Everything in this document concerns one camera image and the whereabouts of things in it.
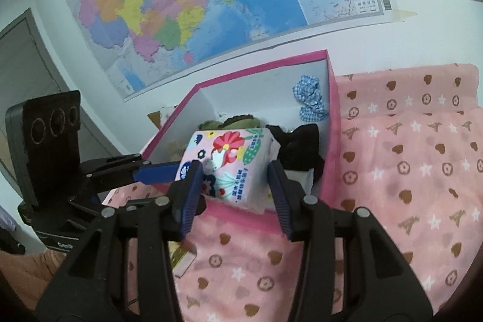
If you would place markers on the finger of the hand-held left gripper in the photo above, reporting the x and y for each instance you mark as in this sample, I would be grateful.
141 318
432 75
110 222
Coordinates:
88 204
154 173

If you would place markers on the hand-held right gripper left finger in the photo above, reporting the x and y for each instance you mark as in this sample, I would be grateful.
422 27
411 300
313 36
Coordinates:
190 193

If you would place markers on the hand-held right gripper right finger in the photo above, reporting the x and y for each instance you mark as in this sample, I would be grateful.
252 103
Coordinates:
281 197

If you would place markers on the floral tissue packet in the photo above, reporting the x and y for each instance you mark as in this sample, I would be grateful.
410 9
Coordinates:
230 163

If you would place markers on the black cloth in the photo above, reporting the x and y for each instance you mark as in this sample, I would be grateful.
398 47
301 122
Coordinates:
298 144

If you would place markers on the green plush toy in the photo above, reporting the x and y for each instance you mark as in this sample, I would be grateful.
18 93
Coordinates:
241 122

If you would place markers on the blue checkered scrunchie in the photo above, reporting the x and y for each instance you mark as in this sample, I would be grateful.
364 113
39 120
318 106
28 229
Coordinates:
311 95

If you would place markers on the pink cardboard box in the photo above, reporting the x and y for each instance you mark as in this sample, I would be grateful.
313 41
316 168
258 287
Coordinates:
256 92

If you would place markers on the person's left forearm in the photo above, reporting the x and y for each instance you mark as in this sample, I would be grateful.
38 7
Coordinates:
26 269

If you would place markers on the brown cardboard piece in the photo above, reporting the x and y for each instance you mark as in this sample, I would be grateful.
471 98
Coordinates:
154 118

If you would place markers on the grey door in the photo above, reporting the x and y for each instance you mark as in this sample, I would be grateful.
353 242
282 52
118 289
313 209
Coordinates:
22 61

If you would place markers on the pink printed blanket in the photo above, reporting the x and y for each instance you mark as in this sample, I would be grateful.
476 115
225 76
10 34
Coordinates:
396 156

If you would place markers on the colourful wall map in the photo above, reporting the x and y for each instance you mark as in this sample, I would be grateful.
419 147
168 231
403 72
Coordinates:
226 5

